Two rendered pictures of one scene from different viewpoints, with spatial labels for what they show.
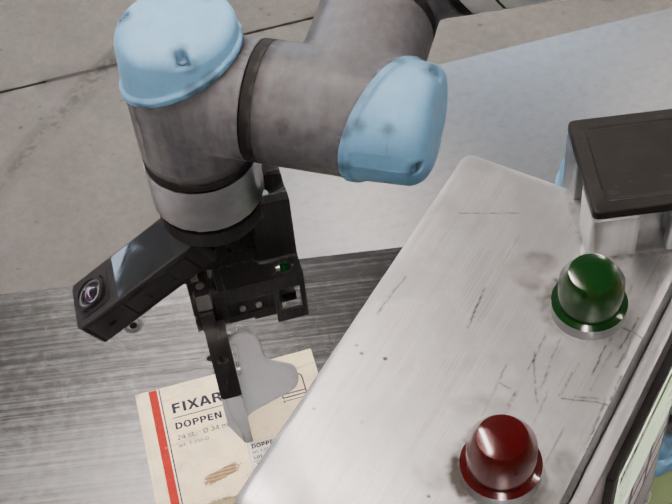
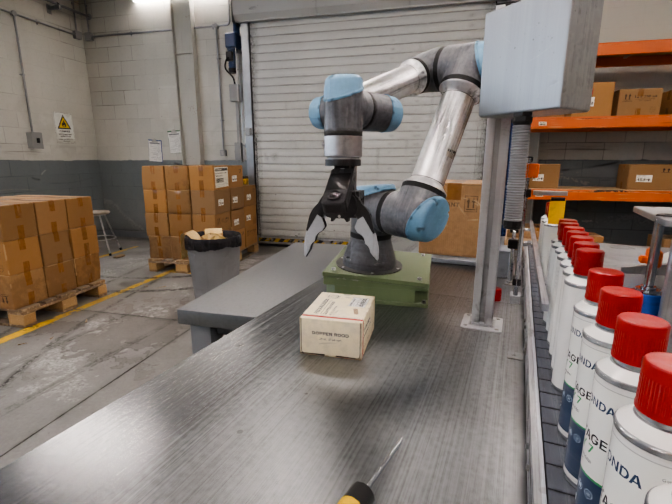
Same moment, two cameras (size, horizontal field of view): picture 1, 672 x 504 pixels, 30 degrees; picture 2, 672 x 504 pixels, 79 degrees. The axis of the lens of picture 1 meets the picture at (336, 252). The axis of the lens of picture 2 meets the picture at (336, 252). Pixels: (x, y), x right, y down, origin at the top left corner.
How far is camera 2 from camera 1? 1.08 m
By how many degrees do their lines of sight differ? 66
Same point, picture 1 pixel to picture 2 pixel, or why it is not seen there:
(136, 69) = (353, 78)
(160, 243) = (340, 175)
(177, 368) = (275, 341)
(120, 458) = (301, 361)
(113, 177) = not seen: outside the picture
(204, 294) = (355, 194)
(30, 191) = not seen: outside the picture
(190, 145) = (362, 111)
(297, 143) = (384, 105)
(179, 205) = (356, 142)
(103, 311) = (346, 193)
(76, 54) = not seen: outside the picture
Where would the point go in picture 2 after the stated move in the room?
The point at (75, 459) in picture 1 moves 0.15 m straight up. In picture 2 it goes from (288, 371) to (285, 291)
